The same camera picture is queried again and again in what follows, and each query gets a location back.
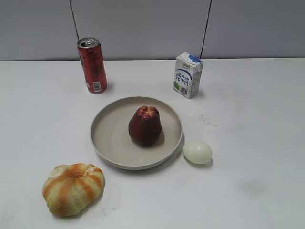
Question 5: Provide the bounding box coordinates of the white blue milk carton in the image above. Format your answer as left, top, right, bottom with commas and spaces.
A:
173, 52, 203, 99

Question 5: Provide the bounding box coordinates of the red soda can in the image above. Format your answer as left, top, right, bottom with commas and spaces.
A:
77, 37, 108, 94

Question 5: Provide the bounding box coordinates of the white egg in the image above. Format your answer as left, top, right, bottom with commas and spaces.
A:
183, 141, 213, 165

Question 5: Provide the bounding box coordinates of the dark red apple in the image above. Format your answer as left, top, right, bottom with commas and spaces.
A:
128, 106, 162, 146

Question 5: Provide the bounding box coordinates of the orange striped pumpkin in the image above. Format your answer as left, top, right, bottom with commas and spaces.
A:
42, 163, 105, 217

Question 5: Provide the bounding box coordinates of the beige round plate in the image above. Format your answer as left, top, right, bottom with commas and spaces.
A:
91, 96, 184, 170

